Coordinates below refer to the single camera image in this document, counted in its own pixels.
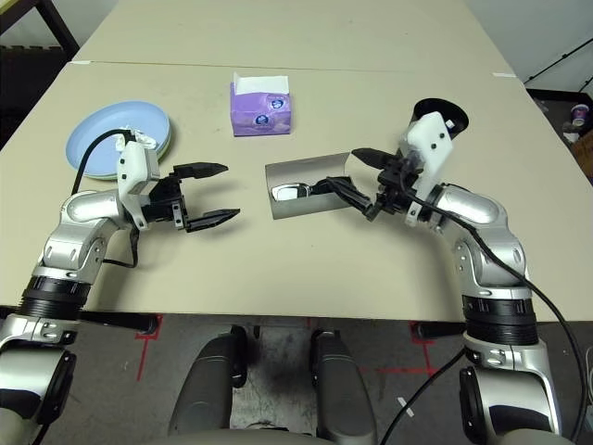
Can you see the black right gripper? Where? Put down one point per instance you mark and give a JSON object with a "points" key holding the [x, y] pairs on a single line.
{"points": [[394, 185]]}

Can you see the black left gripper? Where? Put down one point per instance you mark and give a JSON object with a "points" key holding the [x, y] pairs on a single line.
{"points": [[162, 204]]}

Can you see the grey glasses case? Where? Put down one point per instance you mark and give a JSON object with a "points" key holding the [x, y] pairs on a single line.
{"points": [[306, 167]]}

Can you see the black sunglasses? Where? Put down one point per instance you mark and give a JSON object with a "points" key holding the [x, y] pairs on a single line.
{"points": [[287, 191]]}

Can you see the blue plastic plate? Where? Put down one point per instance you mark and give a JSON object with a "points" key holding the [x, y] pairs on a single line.
{"points": [[139, 116]]}

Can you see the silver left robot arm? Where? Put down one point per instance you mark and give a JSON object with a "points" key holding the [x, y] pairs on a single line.
{"points": [[83, 213]]}

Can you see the purple tissue pack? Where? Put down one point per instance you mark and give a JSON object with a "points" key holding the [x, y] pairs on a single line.
{"points": [[259, 116]]}

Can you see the black plastic cup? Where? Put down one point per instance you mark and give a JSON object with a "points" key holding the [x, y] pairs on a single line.
{"points": [[458, 121]]}

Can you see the black table foot bar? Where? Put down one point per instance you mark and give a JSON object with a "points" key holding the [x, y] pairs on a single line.
{"points": [[120, 321], [440, 329]]}

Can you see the red floor tape mark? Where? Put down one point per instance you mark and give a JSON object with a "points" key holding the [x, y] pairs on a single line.
{"points": [[143, 352], [417, 370]]}

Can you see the white tape strip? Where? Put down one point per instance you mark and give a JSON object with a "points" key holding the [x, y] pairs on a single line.
{"points": [[505, 74]]}

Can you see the grey robot left leg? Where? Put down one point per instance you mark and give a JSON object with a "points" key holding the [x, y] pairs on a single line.
{"points": [[208, 385]]}

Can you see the grey robot leg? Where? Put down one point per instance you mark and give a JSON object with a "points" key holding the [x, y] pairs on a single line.
{"points": [[208, 385], [343, 389]]}

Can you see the black foam floor mat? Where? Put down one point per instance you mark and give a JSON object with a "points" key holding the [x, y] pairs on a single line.
{"points": [[28, 83]]}

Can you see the grey robot right leg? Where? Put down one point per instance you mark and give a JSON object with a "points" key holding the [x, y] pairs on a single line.
{"points": [[343, 389]]}

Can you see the purple paper cup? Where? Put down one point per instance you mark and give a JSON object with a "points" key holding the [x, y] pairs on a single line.
{"points": [[579, 115]]}

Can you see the black tripod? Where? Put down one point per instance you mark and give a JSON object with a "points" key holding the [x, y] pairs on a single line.
{"points": [[560, 60]]}

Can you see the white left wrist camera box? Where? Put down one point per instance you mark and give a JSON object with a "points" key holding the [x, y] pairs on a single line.
{"points": [[132, 171]]}

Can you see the wooden side table black frame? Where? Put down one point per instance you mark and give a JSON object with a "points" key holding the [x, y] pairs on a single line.
{"points": [[55, 28]]}

